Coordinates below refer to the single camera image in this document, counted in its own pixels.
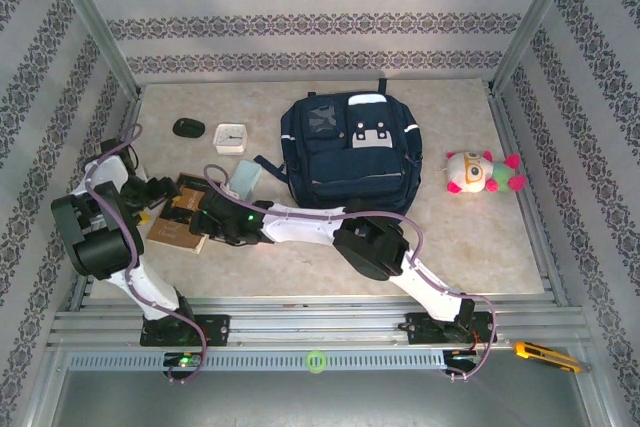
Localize brown hardcover book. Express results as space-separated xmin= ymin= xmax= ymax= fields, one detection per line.
xmin=146 ymin=172 xmax=214 ymax=254

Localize light blue rectangular box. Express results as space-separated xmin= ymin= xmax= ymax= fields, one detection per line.
xmin=230 ymin=159 xmax=263 ymax=201

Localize white square alarm clock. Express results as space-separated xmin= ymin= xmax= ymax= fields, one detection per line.
xmin=212 ymin=123 xmax=248 ymax=156

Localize navy blue school backpack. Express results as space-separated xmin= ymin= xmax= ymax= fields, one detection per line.
xmin=253 ymin=77 xmax=424 ymax=216

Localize black computer mouse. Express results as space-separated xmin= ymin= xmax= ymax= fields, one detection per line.
xmin=172 ymin=118 xmax=207 ymax=139

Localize white pink green plush toy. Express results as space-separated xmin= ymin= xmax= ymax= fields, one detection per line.
xmin=445 ymin=149 xmax=527 ymax=195

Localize yellow utility knife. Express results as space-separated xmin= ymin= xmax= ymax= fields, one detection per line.
xmin=514 ymin=341 xmax=584 ymax=374

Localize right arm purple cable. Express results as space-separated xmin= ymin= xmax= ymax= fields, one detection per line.
xmin=202 ymin=164 xmax=499 ymax=382

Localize left aluminium table side rail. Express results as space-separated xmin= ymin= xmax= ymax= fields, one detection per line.
xmin=67 ymin=96 xmax=144 ymax=313

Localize aluminium table side rail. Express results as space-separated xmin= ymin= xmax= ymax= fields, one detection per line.
xmin=67 ymin=96 xmax=144 ymax=313
xmin=487 ymin=91 xmax=569 ymax=306

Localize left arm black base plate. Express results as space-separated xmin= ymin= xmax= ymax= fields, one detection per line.
xmin=139 ymin=314 xmax=232 ymax=348

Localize aluminium mounting rail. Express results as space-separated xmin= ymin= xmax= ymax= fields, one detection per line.
xmin=47 ymin=295 xmax=596 ymax=352

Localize perforated metal cable tray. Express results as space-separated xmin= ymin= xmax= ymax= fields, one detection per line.
xmin=64 ymin=349 xmax=449 ymax=374

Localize left aluminium frame post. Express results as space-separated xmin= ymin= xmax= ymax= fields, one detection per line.
xmin=42 ymin=0 xmax=144 ymax=101

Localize aluminium frame post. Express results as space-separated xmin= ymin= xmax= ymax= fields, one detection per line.
xmin=42 ymin=0 xmax=144 ymax=101
xmin=487 ymin=0 xmax=585 ymax=96

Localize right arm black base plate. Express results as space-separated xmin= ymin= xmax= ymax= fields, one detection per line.
xmin=394 ymin=311 xmax=500 ymax=347

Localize right aluminium table side rail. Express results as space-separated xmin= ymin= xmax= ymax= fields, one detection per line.
xmin=487 ymin=91 xmax=569 ymax=306

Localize right aluminium frame post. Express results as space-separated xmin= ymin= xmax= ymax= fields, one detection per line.
xmin=487 ymin=0 xmax=585 ymax=96

